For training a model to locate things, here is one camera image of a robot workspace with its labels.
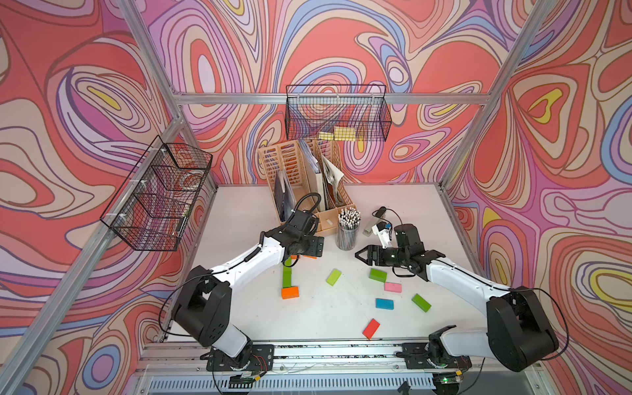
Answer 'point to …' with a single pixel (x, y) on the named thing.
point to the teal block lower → (384, 304)
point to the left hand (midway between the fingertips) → (315, 245)
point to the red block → (370, 328)
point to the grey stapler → (378, 217)
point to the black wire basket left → (150, 210)
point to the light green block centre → (333, 277)
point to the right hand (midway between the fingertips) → (363, 261)
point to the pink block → (392, 287)
